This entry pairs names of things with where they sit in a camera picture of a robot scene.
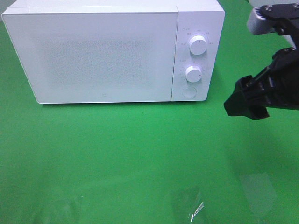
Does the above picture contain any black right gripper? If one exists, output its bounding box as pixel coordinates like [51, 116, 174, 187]
[224, 48, 299, 120]

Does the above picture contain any round white door-release button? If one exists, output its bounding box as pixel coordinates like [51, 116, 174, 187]
[183, 87, 197, 99]

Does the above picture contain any white microwave knob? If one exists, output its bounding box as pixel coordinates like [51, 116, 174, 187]
[189, 35, 208, 56]
[185, 65, 202, 83]

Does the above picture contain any white microwave door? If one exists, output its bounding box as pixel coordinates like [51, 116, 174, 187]
[3, 13, 178, 104]

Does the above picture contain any green table cloth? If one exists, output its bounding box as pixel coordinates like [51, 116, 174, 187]
[0, 0, 299, 224]

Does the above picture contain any white microwave oven body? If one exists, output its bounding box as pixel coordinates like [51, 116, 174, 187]
[1, 0, 225, 102]

